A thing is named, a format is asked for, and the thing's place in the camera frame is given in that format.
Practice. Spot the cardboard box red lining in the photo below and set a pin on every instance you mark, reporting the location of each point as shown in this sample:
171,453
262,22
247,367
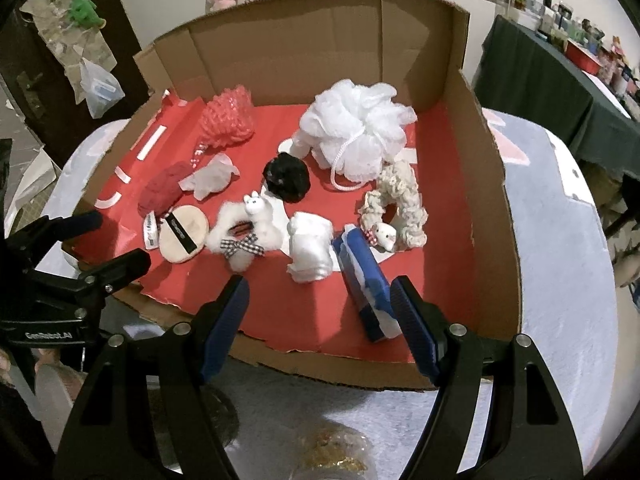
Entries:
300,50

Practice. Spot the translucent white plastic wrapper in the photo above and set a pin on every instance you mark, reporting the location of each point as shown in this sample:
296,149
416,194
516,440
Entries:
210,180

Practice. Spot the blue tissue pack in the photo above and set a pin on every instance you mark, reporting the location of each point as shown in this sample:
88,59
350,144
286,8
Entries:
362,270

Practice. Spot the white fluffy cloth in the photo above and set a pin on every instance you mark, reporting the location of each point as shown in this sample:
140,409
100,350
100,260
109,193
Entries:
310,250

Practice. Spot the red knitted scrunchie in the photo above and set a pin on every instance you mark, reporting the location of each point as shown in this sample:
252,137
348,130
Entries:
162,187

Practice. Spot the coral mesh bath loofah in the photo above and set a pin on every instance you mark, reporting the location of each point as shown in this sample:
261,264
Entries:
227,117

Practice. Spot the small jar yellow capsules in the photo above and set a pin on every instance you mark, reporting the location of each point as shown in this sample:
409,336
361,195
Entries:
330,452

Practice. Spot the white mesh bath loofah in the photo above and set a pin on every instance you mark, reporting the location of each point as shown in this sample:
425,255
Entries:
355,125

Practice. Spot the black mesh scrunchie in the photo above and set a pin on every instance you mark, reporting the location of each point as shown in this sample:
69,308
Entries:
287,177

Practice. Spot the clear plastic bag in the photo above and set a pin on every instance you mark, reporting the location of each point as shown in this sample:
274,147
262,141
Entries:
100,90

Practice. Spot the beige powder puff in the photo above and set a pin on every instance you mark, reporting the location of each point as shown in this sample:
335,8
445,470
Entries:
192,222

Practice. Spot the white fluffy alpaca hair clip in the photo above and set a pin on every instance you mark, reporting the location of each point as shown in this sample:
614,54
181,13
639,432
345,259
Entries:
260,230

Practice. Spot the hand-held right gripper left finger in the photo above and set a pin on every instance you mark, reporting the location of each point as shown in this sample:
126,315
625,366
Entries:
225,325

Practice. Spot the cream crochet scrunchie cat charm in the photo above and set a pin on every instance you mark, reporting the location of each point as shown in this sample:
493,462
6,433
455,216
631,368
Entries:
400,190

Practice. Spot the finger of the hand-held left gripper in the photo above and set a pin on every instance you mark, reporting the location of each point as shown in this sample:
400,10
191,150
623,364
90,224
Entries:
65,225
115,270

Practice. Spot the red container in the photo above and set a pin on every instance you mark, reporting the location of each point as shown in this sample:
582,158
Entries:
582,57

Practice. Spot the row of cosmetic bottles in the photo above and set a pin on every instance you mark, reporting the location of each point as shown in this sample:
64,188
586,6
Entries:
575,25

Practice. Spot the dark brown door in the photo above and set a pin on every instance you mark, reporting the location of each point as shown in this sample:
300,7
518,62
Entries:
30,110

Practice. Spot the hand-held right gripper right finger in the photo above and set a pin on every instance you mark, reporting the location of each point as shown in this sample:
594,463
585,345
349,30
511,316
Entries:
415,330

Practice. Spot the table with dark green cloth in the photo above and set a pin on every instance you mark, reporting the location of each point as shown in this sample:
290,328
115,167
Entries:
540,90

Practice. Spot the green toy figure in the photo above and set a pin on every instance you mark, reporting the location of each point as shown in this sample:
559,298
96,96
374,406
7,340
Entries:
85,10

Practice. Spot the hanging wall organizer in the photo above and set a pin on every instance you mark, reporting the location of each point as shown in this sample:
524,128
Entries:
65,45

